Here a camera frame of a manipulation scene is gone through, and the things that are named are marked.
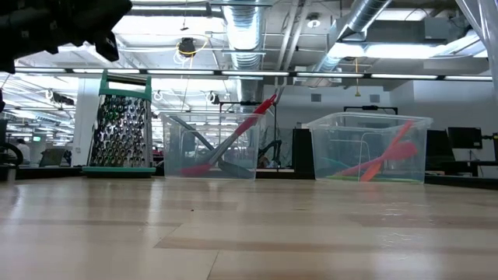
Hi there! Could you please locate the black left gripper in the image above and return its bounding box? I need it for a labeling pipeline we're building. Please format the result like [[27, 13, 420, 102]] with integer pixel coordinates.
[[0, 0, 134, 75]]

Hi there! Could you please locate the long black spatula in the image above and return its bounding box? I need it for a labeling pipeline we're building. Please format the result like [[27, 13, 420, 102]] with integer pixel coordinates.
[[169, 115, 257, 180]]

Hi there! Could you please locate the red silicone spatula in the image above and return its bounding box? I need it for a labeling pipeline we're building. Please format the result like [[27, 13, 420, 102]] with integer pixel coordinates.
[[177, 93, 279, 177]]

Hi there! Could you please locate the blue silicone spatula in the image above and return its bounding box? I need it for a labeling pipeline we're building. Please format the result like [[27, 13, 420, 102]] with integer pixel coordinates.
[[320, 156, 354, 170]]

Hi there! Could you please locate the orange spatula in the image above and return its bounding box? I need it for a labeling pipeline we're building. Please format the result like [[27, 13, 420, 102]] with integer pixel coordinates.
[[359, 119, 416, 183]]

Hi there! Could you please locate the pink spatula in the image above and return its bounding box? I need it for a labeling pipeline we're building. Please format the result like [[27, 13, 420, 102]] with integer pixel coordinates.
[[336, 140, 419, 178]]

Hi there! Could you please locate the teal metal box grater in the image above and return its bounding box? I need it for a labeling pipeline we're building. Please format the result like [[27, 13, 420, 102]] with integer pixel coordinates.
[[82, 70, 157, 180]]

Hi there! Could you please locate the person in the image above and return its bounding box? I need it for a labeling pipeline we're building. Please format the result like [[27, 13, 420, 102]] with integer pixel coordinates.
[[16, 138, 33, 166]]

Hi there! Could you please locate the clear plastic bin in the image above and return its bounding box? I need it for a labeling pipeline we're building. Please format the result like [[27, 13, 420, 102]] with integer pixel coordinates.
[[159, 110, 263, 181], [307, 111, 434, 185]]

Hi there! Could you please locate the black cabinet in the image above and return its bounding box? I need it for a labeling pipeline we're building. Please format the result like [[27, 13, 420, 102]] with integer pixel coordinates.
[[291, 128, 316, 175]]

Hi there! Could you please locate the black overhead bar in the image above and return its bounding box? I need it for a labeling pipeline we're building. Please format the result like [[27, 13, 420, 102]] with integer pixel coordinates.
[[342, 104, 399, 116]]

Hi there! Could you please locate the black monitor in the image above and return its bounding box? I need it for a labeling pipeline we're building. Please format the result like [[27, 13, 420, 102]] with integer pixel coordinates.
[[447, 126, 484, 150]]

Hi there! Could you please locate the dark desk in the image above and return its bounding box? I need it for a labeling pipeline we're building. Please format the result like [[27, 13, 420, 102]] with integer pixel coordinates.
[[424, 158, 498, 178]]

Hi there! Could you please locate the cord reel with yellow cable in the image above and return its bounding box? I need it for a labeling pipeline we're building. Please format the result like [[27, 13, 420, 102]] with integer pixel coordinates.
[[174, 36, 210, 65]]

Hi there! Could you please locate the silver ventilation duct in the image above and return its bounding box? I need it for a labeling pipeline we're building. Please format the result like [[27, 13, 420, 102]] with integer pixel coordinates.
[[221, 0, 266, 104], [310, 0, 392, 75]]

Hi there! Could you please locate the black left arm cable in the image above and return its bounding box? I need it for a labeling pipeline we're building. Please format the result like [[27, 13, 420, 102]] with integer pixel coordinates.
[[0, 142, 25, 168]]

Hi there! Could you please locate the ceiling light rail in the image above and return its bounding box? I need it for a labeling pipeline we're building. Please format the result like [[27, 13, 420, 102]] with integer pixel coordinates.
[[14, 67, 494, 82]]

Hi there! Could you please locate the black aluminium frame rail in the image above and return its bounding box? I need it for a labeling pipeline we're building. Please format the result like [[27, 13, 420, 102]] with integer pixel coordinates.
[[14, 165, 498, 191]]

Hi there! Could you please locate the yellow hanging cable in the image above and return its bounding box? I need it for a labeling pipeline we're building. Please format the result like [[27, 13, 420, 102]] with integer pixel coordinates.
[[352, 57, 362, 98]]

